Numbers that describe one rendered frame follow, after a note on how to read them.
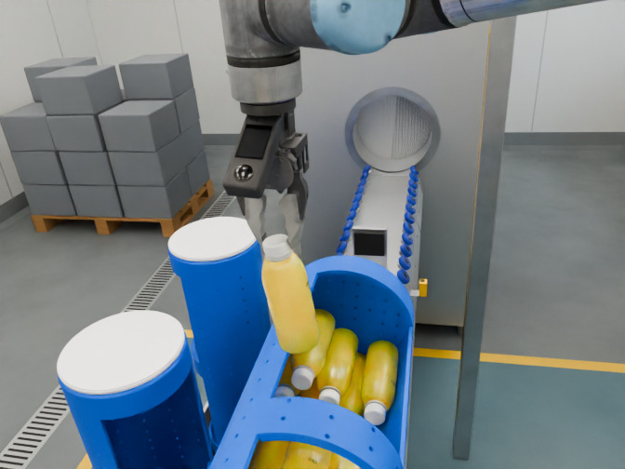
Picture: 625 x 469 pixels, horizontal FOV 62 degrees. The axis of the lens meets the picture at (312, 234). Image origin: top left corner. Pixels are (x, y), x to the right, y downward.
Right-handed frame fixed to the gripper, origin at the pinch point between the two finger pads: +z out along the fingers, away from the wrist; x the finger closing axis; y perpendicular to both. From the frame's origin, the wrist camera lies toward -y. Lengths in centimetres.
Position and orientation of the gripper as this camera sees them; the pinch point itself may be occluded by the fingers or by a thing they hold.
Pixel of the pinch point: (275, 241)
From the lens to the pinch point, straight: 74.6
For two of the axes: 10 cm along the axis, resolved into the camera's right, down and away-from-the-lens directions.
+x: -9.7, -0.8, 2.4
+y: 2.5, -4.9, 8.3
